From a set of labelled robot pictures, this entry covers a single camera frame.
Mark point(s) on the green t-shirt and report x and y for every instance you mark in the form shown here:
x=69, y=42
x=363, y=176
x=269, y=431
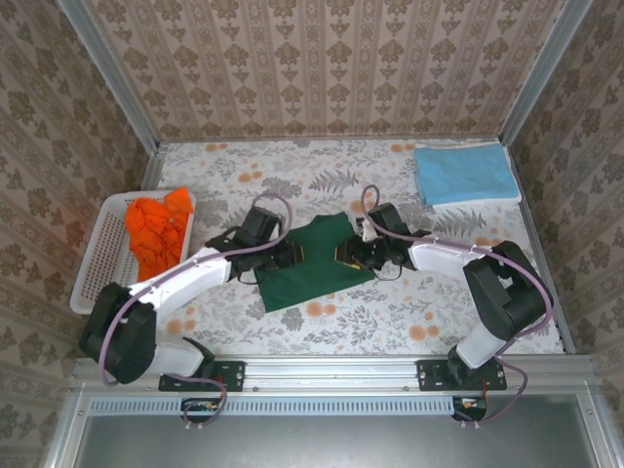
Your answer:
x=317, y=273

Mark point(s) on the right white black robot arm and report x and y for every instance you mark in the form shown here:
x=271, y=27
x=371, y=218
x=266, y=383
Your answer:
x=439, y=256

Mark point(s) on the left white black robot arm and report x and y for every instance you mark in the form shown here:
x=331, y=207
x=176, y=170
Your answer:
x=195, y=275

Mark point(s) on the floral tablecloth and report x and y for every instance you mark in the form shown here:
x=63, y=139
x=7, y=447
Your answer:
x=341, y=331

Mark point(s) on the orange t-shirt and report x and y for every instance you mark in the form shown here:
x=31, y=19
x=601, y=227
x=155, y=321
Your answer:
x=156, y=234

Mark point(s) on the folded blue t-shirt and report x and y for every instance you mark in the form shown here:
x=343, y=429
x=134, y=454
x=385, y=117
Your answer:
x=463, y=170

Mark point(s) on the folded blue towel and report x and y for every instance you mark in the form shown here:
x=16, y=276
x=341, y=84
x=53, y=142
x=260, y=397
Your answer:
x=502, y=197

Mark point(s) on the white plastic basket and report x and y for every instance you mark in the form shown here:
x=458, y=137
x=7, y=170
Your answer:
x=105, y=258

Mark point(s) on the black connector board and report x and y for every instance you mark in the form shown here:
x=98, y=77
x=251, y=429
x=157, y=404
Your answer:
x=470, y=407
x=195, y=407

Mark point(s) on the grey metal sheet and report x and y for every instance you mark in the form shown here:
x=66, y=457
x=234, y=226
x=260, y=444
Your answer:
x=341, y=443

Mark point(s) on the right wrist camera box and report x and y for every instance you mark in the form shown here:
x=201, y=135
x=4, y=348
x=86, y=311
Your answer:
x=387, y=219

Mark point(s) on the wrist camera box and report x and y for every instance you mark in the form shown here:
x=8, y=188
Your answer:
x=261, y=222
x=387, y=219

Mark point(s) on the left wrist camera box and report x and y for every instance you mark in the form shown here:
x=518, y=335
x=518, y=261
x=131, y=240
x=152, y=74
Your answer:
x=261, y=222

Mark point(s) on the aluminium mounting rail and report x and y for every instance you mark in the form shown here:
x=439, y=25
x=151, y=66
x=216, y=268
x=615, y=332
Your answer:
x=331, y=373

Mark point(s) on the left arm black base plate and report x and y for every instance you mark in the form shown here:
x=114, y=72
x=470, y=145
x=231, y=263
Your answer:
x=231, y=375

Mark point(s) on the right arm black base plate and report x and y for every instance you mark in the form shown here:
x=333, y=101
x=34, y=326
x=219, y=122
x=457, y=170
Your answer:
x=429, y=375

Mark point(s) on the aluminium table end rail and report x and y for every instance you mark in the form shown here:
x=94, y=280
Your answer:
x=185, y=141

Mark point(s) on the aluminium corner post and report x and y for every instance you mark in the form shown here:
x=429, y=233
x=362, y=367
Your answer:
x=542, y=73
x=112, y=73

